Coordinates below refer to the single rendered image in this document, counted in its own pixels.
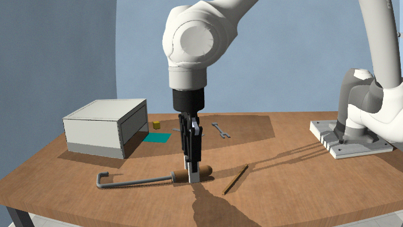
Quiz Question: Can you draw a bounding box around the teal square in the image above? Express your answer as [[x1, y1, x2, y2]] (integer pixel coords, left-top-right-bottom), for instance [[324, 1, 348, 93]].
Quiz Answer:
[[142, 133, 171, 143]]

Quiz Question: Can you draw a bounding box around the yellow cube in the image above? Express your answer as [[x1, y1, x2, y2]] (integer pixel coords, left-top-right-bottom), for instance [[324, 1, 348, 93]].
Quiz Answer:
[[153, 121, 160, 129]]

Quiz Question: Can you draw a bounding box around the small white cabinet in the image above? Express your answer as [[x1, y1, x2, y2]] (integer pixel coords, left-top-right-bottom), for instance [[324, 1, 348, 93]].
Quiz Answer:
[[62, 99, 149, 159]]

